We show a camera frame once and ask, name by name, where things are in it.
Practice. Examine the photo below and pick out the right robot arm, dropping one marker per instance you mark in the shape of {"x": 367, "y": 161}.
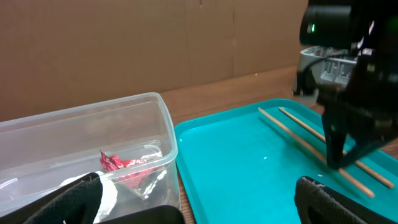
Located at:
{"x": 361, "y": 27}

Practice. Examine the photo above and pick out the cardboard backdrop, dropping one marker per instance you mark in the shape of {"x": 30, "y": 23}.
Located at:
{"x": 57, "y": 54}

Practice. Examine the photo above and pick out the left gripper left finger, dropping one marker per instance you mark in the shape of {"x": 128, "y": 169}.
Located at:
{"x": 76, "y": 202}

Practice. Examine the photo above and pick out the red candy wrapper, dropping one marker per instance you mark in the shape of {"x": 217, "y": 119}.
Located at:
{"x": 133, "y": 181}

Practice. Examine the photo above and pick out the teal serving tray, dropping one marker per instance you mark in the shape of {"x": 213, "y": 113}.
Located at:
{"x": 237, "y": 166}

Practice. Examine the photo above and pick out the wooden chopstick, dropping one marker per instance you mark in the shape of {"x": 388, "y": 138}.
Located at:
{"x": 358, "y": 163}
{"x": 318, "y": 154}

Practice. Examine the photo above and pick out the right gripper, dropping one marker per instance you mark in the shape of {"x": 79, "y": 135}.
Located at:
{"x": 365, "y": 109}

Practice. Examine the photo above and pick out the grey dishwasher rack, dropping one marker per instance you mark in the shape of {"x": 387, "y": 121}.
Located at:
{"x": 322, "y": 66}

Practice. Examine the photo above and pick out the clear plastic bin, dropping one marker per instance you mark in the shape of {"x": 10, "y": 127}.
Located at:
{"x": 41, "y": 153}

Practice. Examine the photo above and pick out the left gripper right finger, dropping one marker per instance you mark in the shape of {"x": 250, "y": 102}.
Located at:
{"x": 317, "y": 203}

